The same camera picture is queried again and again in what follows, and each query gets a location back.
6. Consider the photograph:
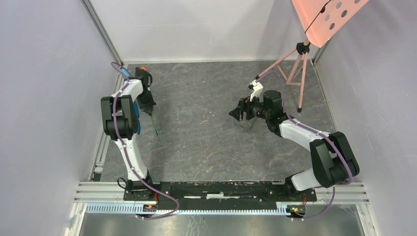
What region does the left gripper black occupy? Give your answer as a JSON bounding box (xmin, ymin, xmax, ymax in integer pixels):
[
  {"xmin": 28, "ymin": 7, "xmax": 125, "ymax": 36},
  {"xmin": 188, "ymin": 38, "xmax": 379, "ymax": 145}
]
[{"xmin": 137, "ymin": 90, "xmax": 157, "ymax": 115}]

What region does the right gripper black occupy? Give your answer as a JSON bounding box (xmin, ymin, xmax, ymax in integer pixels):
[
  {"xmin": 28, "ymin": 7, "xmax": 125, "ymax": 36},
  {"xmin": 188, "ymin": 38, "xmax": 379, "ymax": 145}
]
[{"xmin": 229, "ymin": 92, "xmax": 270, "ymax": 122}]

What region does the grey cloth napkin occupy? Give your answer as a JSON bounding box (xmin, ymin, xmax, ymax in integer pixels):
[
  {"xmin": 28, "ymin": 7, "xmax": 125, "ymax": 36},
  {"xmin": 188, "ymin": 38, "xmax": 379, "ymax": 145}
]
[{"xmin": 235, "ymin": 118, "xmax": 257, "ymax": 130}]

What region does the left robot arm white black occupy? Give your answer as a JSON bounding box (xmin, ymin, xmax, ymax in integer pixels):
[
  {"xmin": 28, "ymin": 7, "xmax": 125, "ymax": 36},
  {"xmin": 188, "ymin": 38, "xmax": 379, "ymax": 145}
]
[{"xmin": 100, "ymin": 67, "xmax": 155, "ymax": 201}]

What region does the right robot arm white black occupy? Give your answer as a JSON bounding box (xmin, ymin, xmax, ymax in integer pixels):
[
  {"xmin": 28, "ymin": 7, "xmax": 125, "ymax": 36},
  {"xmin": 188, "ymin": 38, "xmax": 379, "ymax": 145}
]
[{"xmin": 229, "ymin": 90, "xmax": 360, "ymax": 201}]

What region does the blue plastic knife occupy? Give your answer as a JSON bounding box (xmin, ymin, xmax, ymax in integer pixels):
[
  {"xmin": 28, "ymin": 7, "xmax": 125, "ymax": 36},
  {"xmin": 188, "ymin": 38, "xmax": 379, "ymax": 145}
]
[{"xmin": 133, "ymin": 100, "xmax": 141, "ymax": 135}]

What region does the blue toy block stack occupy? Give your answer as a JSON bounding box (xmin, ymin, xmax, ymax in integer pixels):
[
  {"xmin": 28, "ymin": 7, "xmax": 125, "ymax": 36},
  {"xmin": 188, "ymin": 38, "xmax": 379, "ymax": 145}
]
[{"xmin": 120, "ymin": 68, "xmax": 132, "ymax": 79}]

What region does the pink tripod stand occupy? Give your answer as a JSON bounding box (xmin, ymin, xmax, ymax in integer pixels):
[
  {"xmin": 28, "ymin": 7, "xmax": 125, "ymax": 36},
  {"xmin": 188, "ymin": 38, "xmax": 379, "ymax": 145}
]
[{"xmin": 255, "ymin": 37, "xmax": 311, "ymax": 113}]

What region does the pink perforated board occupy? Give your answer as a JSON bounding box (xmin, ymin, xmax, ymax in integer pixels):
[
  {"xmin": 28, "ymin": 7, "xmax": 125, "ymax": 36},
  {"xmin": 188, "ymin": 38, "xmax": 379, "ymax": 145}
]
[{"xmin": 292, "ymin": 0, "xmax": 368, "ymax": 48}]

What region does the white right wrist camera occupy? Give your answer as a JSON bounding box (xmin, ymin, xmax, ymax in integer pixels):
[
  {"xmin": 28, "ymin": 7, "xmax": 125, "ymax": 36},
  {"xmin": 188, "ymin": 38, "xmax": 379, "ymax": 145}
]
[{"xmin": 248, "ymin": 80, "xmax": 264, "ymax": 102}]

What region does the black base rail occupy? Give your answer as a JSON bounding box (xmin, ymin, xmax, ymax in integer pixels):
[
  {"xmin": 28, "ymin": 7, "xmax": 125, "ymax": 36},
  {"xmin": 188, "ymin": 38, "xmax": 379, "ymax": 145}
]
[{"xmin": 130, "ymin": 181, "xmax": 317, "ymax": 210}]

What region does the white slotted cable duct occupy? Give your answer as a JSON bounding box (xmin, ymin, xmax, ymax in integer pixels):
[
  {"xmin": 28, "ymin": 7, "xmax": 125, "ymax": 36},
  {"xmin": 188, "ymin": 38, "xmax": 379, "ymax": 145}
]
[{"xmin": 86, "ymin": 203, "xmax": 305, "ymax": 216}]

